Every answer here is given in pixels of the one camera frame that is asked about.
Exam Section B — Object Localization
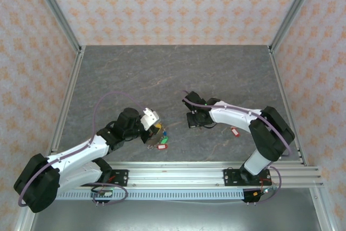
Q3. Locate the left base circuit board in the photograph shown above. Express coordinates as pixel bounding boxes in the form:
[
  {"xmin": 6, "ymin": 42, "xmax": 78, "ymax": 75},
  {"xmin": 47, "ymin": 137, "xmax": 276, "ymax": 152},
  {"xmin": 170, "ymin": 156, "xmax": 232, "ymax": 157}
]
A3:
[{"xmin": 91, "ymin": 189, "xmax": 114, "ymax": 199}]

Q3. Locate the base circuit board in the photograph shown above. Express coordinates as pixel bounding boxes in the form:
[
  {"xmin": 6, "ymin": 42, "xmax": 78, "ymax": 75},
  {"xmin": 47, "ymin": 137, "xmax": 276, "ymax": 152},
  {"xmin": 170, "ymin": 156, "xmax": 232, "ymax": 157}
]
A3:
[
  {"xmin": 252, "ymin": 186, "xmax": 276, "ymax": 197},
  {"xmin": 91, "ymin": 189, "xmax": 114, "ymax": 199}
]

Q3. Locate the grey metal base sheet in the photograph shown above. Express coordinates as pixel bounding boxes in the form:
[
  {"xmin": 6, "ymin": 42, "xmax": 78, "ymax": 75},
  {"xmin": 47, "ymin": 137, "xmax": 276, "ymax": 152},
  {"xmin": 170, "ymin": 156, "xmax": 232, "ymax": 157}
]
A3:
[{"xmin": 16, "ymin": 200, "xmax": 333, "ymax": 231}]

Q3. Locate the right base circuit board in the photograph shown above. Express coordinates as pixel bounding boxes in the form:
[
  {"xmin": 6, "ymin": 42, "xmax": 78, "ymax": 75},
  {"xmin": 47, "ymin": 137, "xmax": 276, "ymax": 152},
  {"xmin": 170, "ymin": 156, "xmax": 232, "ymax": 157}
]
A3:
[{"xmin": 252, "ymin": 186, "xmax": 276, "ymax": 197}]

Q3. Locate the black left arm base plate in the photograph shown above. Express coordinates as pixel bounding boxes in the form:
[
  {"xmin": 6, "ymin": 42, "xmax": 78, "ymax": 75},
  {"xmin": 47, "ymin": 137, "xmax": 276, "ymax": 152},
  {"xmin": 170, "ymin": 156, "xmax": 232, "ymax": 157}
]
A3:
[{"xmin": 79, "ymin": 169, "xmax": 129, "ymax": 188}]

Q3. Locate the aluminium front mounting rail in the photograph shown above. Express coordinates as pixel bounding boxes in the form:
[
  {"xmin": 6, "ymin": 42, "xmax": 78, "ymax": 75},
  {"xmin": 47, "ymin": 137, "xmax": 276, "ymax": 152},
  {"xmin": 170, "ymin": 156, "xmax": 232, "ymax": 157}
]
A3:
[{"xmin": 29, "ymin": 160, "xmax": 325, "ymax": 189}]

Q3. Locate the aluminium left side rail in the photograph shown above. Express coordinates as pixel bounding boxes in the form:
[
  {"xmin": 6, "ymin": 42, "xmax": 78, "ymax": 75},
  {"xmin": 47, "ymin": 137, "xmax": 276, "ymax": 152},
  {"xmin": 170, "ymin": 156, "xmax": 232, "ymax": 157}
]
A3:
[{"xmin": 43, "ymin": 46, "xmax": 86, "ymax": 167}]

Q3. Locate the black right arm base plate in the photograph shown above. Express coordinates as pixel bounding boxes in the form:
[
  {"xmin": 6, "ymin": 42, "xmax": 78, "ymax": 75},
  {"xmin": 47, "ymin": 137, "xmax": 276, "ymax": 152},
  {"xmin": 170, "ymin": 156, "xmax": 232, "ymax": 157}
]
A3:
[{"xmin": 223, "ymin": 168, "xmax": 271, "ymax": 188}]

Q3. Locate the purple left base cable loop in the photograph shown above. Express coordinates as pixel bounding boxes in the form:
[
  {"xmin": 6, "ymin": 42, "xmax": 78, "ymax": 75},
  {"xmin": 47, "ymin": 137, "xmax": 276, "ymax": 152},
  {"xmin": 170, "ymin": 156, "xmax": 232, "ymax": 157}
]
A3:
[{"xmin": 90, "ymin": 182, "xmax": 129, "ymax": 207}]

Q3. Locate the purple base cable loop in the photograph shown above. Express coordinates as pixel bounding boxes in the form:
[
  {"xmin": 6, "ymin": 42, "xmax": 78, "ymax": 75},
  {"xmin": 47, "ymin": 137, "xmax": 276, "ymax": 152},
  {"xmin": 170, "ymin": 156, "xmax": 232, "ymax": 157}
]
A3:
[
  {"xmin": 243, "ymin": 166, "xmax": 283, "ymax": 205},
  {"xmin": 90, "ymin": 182, "xmax": 129, "ymax": 207}
]

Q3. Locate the grey slotted cable duct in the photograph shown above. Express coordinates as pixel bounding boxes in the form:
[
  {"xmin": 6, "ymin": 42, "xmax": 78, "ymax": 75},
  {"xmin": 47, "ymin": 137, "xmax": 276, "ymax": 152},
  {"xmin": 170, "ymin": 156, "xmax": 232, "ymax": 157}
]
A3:
[{"xmin": 58, "ymin": 189, "xmax": 245, "ymax": 201}]

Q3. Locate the aluminium right side rail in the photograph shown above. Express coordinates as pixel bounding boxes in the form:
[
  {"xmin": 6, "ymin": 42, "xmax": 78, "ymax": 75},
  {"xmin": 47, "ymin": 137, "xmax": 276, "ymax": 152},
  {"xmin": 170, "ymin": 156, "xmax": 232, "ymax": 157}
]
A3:
[{"xmin": 268, "ymin": 46, "xmax": 309, "ymax": 167}]

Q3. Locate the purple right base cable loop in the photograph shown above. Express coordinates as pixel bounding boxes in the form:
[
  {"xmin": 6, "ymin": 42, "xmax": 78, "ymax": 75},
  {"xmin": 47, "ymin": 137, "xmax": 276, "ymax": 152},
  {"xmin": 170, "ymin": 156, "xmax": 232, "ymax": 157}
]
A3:
[{"xmin": 243, "ymin": 166, "xmax": 283, "ymax": 205}]

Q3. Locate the aluminium left corner post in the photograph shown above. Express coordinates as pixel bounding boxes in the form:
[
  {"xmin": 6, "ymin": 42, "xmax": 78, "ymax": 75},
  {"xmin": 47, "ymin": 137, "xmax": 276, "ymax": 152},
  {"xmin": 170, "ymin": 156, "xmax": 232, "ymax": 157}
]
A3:
[{"xmin": 28, "ymin": 0, "xmax": 83, "ymax": 53}]

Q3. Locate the aluminium corner post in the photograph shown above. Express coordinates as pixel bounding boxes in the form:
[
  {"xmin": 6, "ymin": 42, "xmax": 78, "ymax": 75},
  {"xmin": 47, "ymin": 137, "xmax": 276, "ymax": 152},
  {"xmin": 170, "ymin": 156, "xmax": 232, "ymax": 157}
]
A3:
[
  {"xmin": 269, "ymin": 0, "xmax": 322, "ymax": 52},
  {"xmin": 28, "ymin": 0, "xmax": 83, "ymax": 53}
]

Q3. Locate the aluminium right corner post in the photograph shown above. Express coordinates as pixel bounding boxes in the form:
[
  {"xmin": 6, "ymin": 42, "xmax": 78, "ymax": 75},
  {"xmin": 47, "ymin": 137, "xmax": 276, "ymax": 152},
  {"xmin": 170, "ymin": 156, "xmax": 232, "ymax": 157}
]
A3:
[{"xmin": 269, "ymin": 0, "xmax": 322, "ymax": 52}]

